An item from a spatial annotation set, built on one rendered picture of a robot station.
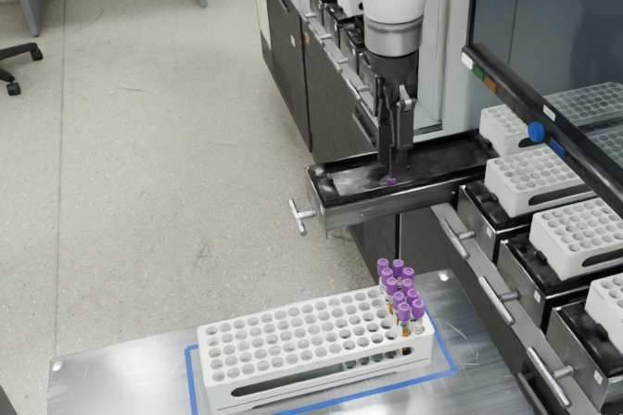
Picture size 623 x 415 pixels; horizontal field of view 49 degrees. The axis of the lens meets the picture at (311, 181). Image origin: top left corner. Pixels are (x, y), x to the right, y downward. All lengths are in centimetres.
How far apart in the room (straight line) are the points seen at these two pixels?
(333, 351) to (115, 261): 159
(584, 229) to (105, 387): 73
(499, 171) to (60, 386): 75
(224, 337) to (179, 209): 165
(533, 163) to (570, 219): 15
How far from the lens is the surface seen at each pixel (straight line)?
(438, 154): 132
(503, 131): 129
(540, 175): 119
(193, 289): 222
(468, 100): 136
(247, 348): 91
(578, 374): 105
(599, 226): 111
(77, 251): 249
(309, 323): 92
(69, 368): 102
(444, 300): 102
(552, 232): 108
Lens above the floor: 157
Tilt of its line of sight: 38 degrees down
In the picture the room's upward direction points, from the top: 5 degrees counter-clockwise
